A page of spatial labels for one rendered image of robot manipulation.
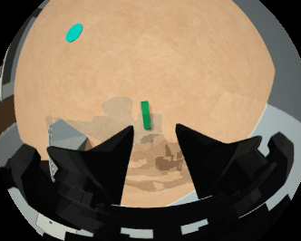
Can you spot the green rectangular post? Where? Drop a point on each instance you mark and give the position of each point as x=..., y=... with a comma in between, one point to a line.
x=145, y=115

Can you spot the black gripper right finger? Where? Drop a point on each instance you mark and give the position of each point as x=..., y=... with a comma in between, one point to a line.
x=208, y=159

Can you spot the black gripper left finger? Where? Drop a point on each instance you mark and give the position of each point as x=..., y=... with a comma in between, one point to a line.
x=105, y=164

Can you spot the cyan circle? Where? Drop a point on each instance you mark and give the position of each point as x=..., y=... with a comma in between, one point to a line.
x=74, y=32

